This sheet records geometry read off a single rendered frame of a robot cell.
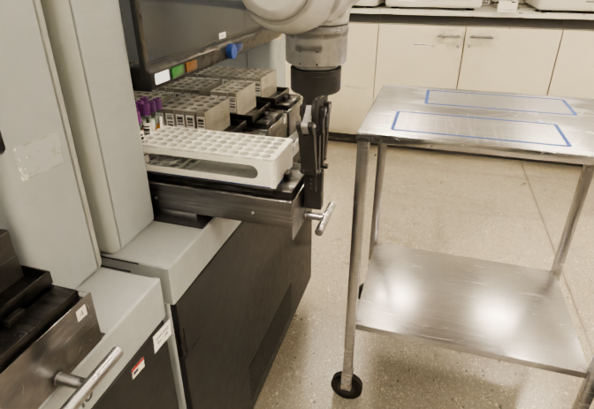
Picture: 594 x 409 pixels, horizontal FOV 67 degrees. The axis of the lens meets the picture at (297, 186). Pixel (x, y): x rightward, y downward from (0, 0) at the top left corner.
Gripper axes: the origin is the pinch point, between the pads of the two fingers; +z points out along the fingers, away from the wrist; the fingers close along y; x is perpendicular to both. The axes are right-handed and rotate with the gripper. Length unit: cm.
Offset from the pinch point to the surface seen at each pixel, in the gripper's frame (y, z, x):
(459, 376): -43, 80, 36
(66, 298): 36.0, -1.8, -17.5
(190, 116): -9.7, -7.2, -27.5
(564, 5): -230, -14, 81
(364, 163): -24.4, 5.0, 4.9
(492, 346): -28, 52, 40
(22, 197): 30.9, -10.0, -25.8
